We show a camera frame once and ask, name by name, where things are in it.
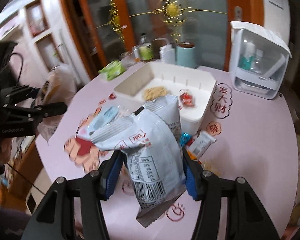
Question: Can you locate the small metal can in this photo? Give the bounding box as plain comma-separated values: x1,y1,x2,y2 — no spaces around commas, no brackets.
132,46,141,62

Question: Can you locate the white desktop storage cabinet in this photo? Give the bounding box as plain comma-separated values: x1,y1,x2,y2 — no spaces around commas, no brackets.
229,21,292,100

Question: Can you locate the grey white snack bag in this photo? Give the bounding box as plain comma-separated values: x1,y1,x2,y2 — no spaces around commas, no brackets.
88,94,185,228

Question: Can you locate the blue white candy packet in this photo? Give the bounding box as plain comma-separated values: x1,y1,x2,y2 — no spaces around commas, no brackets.
179,132,192,148

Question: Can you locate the rice cracker clear packet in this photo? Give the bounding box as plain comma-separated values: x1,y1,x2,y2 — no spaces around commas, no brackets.
143,86,167,101

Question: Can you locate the green label glass bottle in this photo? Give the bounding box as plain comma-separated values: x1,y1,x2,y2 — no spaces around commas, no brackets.
139,33,154,61

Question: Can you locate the white plastic bag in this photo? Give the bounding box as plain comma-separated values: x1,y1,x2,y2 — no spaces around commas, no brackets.
35,63,77,142

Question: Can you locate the left human hand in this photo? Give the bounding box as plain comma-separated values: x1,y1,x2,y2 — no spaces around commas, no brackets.
0,138,12,165

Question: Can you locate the light blue white snack packet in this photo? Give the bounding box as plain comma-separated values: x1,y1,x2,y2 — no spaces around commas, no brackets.
87,105,122,136

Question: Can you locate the white plastic storage tray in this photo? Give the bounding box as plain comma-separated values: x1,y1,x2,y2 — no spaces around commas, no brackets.
114,62,217,135

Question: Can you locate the orange white snack packet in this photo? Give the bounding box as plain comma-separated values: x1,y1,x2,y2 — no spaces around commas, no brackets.
185,131,216,160

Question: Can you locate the green tissue pack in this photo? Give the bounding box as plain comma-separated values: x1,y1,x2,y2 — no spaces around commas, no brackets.
98,60,126,81

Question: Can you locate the light blue canister brown lid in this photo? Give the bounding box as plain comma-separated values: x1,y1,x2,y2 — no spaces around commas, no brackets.
177,41,197,68

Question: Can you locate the small clear glass cup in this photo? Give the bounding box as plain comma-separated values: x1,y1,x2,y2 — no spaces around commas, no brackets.
120,51,135,68

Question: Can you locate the white squeeze bottle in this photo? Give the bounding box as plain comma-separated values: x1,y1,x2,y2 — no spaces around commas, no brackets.
152,37,175,64

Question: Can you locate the red wrapped candy packet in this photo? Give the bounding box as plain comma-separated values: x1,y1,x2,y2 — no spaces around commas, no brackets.
179,89,195,108

